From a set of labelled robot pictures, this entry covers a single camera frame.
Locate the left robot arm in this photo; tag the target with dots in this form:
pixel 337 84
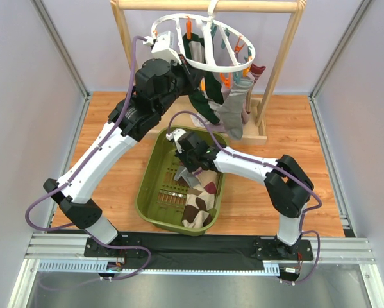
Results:
pixel 154 88

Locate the aluminium frame rail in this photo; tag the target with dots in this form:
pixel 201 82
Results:
pixel 63 251

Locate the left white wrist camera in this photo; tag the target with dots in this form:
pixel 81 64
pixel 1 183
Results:
pixel 162 46

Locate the yellow-orange clothes clip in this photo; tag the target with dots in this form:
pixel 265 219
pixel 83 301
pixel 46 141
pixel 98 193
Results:
pixel 202 86

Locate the wooden drying rack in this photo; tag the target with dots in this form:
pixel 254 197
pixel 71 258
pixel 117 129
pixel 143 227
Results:
pixel 254 130

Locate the white sock on hanger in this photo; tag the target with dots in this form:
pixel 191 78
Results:
pixel 197 51

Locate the white round clip hanger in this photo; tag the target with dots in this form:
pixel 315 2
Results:
pixel 241 52

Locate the black cloth strip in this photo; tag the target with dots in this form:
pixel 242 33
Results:
pixel 205 252

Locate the dark green sock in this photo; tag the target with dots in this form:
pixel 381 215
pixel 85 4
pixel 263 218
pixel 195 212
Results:
pixel 199 101

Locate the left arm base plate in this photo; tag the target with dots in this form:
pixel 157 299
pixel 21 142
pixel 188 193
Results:
pixel 94 249

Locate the pink sock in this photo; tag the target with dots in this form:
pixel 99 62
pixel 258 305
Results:
pixel 221 94

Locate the orange clothes clip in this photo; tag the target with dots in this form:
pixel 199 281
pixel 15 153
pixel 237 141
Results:
pixel 227 79

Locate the maroon purple striped sock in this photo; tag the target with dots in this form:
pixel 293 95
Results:
pixel 254 73

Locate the grey striped sock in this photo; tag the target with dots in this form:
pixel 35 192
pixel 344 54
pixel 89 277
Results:
pixel 184 177

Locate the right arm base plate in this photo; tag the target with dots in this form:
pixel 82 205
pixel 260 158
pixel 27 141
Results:
pixel 271 248

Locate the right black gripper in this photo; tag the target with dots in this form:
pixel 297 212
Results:
pixel 185 159

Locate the teal clothes clip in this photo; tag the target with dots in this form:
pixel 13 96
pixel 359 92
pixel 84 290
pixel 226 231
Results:
pixel 237 76

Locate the orange clip far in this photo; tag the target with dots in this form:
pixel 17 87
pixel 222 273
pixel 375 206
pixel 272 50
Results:
pixel 189 28

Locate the brown beige patterned sock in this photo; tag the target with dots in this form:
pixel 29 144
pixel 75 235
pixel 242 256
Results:
pixel 200 201

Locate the green plastic basket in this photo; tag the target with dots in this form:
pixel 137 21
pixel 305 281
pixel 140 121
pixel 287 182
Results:
pixel 161 200

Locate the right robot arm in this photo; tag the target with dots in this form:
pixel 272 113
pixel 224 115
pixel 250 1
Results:
pixel 287 185

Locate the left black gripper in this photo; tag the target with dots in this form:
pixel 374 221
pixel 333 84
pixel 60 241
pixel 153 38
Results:
pixel 188 74

